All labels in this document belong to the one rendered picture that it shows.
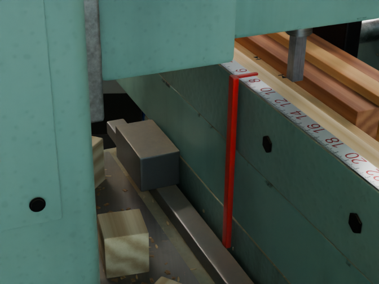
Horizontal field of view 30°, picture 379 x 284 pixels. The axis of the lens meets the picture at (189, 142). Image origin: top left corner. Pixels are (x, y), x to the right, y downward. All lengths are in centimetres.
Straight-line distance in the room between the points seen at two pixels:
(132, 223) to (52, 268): 18
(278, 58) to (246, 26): 12
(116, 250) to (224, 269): 8
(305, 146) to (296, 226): 6
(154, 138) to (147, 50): 27
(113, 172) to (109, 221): 14
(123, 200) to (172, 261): 10
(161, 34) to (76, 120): 7
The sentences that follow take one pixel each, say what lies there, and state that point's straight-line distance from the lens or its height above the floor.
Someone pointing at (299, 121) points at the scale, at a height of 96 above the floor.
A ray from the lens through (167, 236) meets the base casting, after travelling 60.
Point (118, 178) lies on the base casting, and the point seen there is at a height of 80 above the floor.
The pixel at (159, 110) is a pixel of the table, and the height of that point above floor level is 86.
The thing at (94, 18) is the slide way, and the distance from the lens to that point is 36.
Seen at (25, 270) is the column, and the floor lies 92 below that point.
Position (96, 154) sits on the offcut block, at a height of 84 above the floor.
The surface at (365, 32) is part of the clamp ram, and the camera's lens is 63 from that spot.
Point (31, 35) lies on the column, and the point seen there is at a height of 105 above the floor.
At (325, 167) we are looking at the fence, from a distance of 42.
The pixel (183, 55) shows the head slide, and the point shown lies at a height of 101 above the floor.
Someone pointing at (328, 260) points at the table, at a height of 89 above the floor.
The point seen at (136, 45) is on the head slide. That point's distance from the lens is 38.
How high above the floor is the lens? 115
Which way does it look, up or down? 28 degrees down
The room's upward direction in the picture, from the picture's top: 1 degrees clockwise
